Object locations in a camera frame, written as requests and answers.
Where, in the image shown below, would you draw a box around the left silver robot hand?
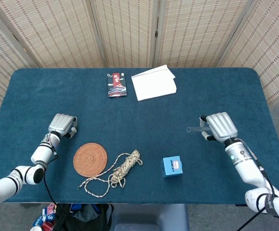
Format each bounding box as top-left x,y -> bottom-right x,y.
48,113 -> 78,139

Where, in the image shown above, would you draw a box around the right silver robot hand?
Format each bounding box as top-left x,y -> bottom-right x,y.
199,112 -> 239,142

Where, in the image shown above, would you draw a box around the clear glass test tube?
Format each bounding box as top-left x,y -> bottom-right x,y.
186,125 -> 209,133

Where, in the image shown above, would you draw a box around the round woven rattan coaster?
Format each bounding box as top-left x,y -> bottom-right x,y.
73,142 -> 108,178

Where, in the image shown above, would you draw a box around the blue cardboard box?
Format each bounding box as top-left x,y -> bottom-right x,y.
160,155 -> 183,179

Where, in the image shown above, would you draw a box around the red and black booklet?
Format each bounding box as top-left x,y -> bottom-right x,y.
107,72 -> 128,99

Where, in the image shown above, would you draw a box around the white spiral notebook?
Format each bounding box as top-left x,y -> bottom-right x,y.
131,64 -> 178,102

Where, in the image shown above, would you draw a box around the blue tablecloth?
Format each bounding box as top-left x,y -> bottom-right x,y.
0,67 -> 276,205

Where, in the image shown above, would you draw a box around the woven folding screen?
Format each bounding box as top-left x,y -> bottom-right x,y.
0,0 -> 279,121

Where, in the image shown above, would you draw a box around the red and blue drink packs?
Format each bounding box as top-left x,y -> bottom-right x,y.
31,203 -> 58,231

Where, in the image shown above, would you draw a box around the black backpack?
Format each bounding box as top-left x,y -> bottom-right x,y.
55,203 -> 115,231

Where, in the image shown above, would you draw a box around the grey blue chair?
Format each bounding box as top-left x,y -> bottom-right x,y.
110,204 -> 190,231

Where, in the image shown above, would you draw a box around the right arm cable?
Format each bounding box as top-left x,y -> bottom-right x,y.
238,138 -> 278,215

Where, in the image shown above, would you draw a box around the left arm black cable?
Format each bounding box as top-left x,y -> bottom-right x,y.
42,154 -> 81,231

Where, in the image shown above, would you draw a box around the beige black braided rope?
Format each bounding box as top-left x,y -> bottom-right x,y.
78,149 -> 144,198

